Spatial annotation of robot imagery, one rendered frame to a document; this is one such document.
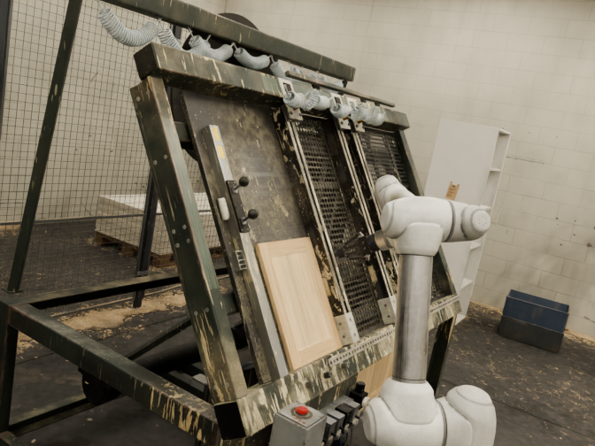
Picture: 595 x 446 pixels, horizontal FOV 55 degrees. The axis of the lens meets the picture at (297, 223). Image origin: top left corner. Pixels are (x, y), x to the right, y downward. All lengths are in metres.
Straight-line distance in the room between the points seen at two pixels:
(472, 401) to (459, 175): 4.28
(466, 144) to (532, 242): 1.81
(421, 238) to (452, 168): 4.25
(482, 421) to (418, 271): 0.47
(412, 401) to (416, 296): 0.30
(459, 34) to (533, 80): 1.06
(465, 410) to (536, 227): 5.53
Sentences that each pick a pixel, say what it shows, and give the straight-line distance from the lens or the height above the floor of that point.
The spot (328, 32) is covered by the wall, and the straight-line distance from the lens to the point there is 8.32.
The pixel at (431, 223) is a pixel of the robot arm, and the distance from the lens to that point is 1.73.
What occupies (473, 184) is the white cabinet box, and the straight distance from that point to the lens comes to 5.90.
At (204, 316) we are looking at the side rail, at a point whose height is 1.12.
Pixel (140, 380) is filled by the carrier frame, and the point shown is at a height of 0.79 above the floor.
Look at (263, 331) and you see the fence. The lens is 2.07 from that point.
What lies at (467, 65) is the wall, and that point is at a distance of 7.50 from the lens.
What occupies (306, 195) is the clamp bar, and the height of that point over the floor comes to 1.47.
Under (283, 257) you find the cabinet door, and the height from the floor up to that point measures 1.24.
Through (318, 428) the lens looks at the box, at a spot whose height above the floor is 0.90.
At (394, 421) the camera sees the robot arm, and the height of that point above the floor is 1.00.
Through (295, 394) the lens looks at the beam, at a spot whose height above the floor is 0.85.
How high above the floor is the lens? 1.79
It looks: 10 degrees down
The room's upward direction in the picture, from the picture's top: 11 degrees clockwise
